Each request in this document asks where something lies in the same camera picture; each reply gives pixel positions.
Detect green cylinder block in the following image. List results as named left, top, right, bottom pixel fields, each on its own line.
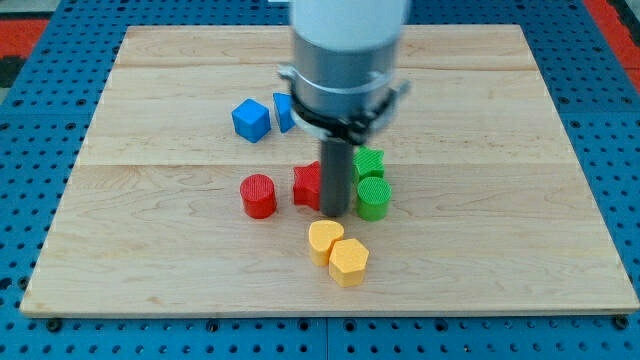
left=356, top=177, right=392, bottom=221

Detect yellow hexagon block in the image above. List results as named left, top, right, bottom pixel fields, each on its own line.
left=329, top=238, right=369, bottom=287

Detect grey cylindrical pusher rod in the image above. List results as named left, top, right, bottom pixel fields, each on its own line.
left=320, top=140, right=354, bottom=217

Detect red star block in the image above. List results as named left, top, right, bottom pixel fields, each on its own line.
left=293, top=161, right=320, bottom=211

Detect light wooden board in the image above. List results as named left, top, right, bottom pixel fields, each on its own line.
left=21, top=25, right=639, bottom=318

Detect red cylinder block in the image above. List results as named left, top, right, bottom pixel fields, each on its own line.
left=240, top=174, right=277, bottom=219

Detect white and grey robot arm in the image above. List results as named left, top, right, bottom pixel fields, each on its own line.
left=279, top=0, right=410, bottom=145

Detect green star block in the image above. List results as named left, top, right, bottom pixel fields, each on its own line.
left=353, top=146, right=385, bottom=184

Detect blue cube block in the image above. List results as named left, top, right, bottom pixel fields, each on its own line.
left=231, top=98, right=271, bottom=143

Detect blue triangular block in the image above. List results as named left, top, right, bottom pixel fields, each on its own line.
left=273, top=92, right=295, bottom=133

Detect yellow heart block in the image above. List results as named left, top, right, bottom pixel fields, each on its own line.
left=308, top=220, right=344, bottom=266

